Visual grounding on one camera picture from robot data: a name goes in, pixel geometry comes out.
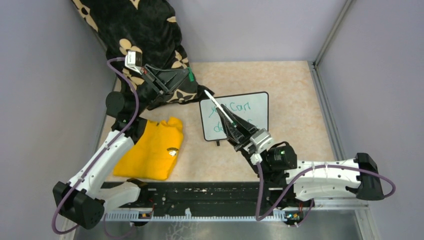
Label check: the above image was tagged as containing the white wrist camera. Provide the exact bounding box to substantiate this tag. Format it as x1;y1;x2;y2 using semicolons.
124;50;143;74
248;128;274;165

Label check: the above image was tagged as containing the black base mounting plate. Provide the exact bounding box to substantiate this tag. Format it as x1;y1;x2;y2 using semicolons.
122;182;315;218

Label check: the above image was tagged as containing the aluminium frame rail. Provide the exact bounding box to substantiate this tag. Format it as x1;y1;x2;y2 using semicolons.
309;0;369;210

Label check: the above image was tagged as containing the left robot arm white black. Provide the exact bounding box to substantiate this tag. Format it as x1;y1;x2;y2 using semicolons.
53;66;196;230

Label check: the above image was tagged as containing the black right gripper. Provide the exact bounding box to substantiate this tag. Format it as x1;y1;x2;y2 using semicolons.
218;103;271;175

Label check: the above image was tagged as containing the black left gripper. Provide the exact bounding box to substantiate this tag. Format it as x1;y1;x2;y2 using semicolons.
132;63;192;116

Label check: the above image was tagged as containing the white whiteboard black frame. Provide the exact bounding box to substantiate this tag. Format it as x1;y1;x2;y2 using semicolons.
199;91;269;142

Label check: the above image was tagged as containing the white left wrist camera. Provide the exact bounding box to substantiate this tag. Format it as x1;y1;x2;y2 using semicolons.
124;50;143;74

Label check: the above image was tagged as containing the black floral blanket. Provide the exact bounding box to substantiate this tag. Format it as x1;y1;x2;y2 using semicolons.
72;0;208;110

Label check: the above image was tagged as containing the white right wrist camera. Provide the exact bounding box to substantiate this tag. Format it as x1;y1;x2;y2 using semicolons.
248;128;274;165

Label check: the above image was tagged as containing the green marker cap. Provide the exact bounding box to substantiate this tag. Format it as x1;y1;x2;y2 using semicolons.
187;67;195;82

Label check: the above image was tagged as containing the green white marker pen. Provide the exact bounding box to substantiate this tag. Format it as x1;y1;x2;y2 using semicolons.
204;90;235;125

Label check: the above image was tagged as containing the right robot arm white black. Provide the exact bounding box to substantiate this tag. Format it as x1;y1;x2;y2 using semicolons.
217;104;386;206

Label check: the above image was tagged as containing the yellow folded cloth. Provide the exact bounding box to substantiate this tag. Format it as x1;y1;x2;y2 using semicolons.
112;117;184;181

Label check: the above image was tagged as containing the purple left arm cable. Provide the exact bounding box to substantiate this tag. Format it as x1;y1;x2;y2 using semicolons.
51;57;140;240

